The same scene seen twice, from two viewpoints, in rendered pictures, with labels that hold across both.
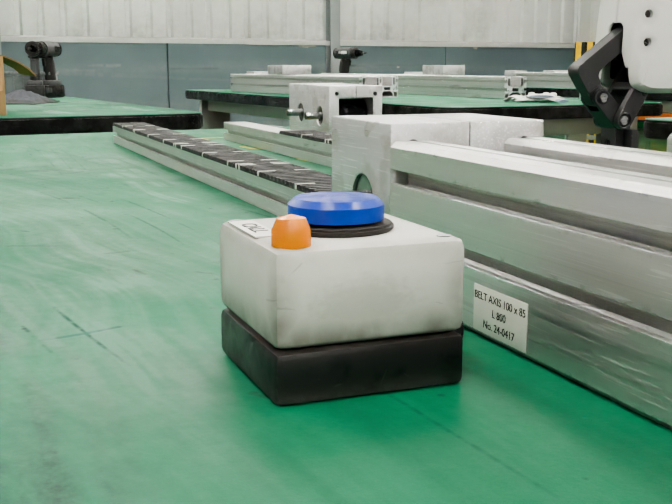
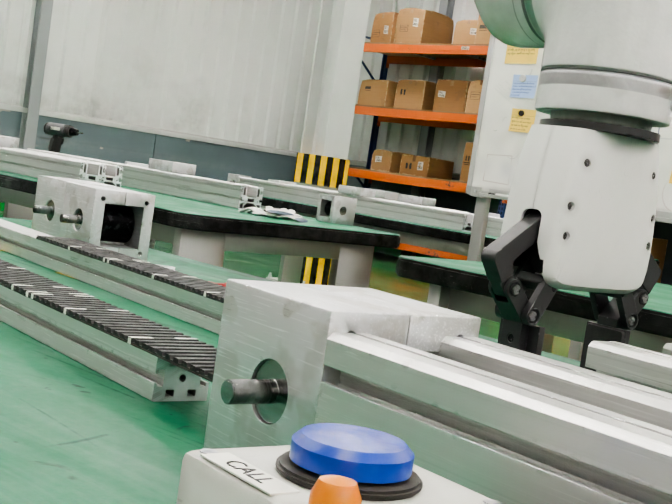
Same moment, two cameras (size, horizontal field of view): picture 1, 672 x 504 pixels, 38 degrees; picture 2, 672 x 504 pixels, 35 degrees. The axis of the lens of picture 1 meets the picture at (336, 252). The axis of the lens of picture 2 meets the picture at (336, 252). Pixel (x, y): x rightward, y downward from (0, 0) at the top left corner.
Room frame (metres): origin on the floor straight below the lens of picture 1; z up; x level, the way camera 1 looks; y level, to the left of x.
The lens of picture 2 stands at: (0.08, 0.11, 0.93)
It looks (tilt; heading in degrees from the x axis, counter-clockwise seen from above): 4 degrees down; 343
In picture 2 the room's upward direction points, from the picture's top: 8 degrees clockwise
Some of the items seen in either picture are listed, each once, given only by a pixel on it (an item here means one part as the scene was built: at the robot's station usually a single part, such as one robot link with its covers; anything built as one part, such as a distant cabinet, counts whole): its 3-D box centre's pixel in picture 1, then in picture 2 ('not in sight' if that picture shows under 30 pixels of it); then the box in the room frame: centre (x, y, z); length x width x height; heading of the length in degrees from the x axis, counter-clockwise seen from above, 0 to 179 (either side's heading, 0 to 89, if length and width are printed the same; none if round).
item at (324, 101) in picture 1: (337, 115); (98, 221); (1.59, 0.00, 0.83); 0.11 x 0.10 x 0.10; 111
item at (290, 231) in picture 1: (291, 229); (335, 495); (0.36, 0.02, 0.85); 0.01 x 0.01 x 0.01
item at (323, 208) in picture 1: (336, 218); (350, 465); (0.40, 0.00, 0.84); 0.04 x 0.04 x 0.02
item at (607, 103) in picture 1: (605, 138); (508, 332); (0.66, -0.18, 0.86); 0.03 x 0.03 x 0.07; 22
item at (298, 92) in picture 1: (317, 111); (68, 212); (1.70, 0.03, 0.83); 0.11 x 0.10 x 0.10; 113
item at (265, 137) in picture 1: (337, 153); (114, 274); (1.26, 0.00, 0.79); 0.96 x 0.04 x 0.03; 22
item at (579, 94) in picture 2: not in sight; (605, 104); (0.68, -0.23, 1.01); 0.09 x 0.08 x 0.03; 112
